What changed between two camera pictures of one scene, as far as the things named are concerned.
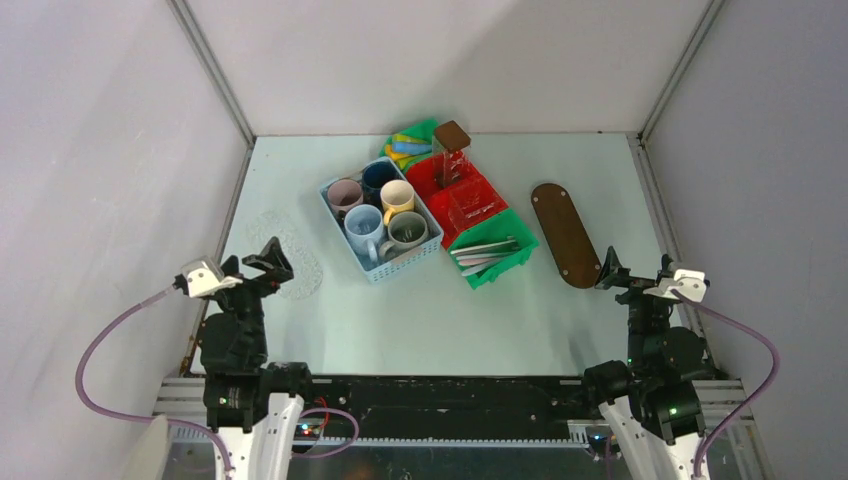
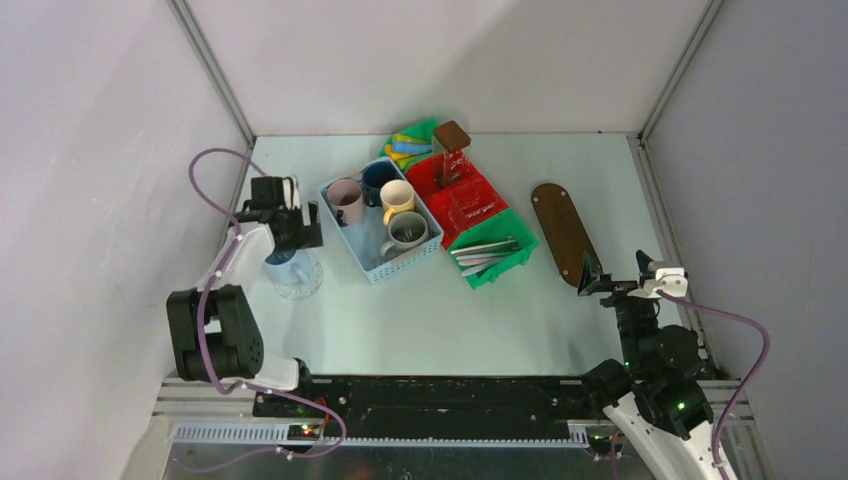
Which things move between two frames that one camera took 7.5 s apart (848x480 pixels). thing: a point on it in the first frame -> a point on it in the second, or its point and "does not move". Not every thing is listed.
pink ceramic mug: (345, 193) does not move
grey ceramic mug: (405, 230) does not move
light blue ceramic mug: (363, 225) -> (289, 266)
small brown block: (448, 151) does not move
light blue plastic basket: (379, 218) does not move
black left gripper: (272, 260) -> (307, 235)
